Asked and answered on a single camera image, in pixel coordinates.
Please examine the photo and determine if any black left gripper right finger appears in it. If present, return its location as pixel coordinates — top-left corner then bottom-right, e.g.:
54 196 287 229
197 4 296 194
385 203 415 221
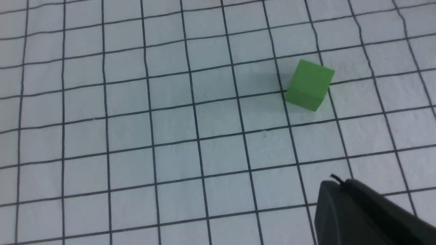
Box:
330 174 435 245

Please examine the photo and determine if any green cube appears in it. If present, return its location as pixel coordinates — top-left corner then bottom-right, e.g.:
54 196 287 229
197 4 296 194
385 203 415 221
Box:
284 59 335 112

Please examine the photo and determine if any white checkered tablecloth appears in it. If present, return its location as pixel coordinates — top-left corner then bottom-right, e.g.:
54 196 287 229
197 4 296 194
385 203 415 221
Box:
0 0 435 245

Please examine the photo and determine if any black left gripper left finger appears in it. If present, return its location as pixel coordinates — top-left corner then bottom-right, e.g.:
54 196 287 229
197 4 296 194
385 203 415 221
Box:
314 180 403 245

